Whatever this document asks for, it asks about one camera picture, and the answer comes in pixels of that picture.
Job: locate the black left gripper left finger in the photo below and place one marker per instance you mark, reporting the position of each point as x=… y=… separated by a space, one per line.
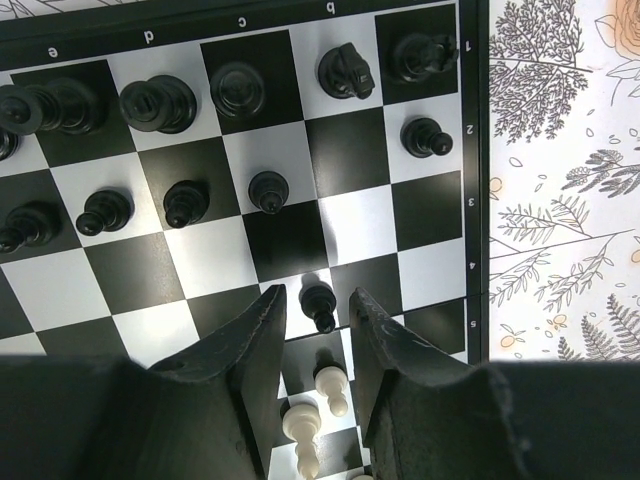
x=206 y=412

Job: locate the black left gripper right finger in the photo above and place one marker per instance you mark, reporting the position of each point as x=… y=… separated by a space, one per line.
x=426 y=415

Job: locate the black pawn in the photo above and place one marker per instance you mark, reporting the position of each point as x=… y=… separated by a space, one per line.
x=318 y=302

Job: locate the black and grey chessboard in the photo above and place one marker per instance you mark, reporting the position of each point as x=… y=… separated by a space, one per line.
x=165 y=237

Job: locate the white pawn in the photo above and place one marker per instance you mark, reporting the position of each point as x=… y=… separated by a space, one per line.
x=331 y=382

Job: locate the black queen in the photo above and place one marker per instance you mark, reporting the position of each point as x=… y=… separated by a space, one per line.
x=163 y=103

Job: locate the black bishop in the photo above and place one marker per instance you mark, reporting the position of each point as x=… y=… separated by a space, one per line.
x=237 y=90

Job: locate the black king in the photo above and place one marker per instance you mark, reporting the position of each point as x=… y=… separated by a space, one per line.
x=63 y=105

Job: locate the black knight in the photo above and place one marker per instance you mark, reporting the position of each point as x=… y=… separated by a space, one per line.
x=343 y=73

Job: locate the black rook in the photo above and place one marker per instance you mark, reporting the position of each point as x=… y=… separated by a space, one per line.
x=417 y=56

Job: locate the floral tablecloth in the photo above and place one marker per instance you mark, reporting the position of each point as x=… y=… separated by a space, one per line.
x=557 y=178

